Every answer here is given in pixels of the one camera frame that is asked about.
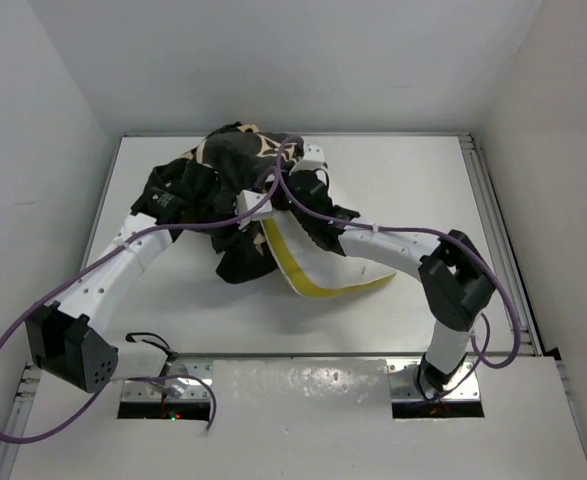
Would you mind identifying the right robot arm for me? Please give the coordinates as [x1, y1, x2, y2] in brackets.
[283, 170, 495, 392]

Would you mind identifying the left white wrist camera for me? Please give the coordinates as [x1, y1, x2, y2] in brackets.
[236, 190, 274, 226]

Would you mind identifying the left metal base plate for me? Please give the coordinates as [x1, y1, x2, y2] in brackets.
[121, 361, 213, 404]

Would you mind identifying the aluminium table frame rail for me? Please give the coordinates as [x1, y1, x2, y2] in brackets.
[457, 133, 544, 356]

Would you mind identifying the white pillow with yellow edge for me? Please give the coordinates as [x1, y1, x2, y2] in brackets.
[261, 188, 396, 298]

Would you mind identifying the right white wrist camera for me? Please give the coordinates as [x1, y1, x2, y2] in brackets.
[290, 144, 328, 173]

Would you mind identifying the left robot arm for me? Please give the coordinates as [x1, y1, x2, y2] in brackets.
[26, 161, 236, 393]

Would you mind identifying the metal base plate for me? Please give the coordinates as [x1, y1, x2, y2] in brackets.
[121, 361, 213, 404]
[387, 362, 482, 403]

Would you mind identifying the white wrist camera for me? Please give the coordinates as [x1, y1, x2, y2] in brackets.
[290, 144, 328, 173]
[236, 190, 274, 226]

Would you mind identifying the black pillowcase with beige flowers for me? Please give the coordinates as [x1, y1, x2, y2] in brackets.
[131, 122, 288, 284]

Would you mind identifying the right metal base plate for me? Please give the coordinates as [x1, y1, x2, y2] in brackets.
[387, 362, 482, 403]

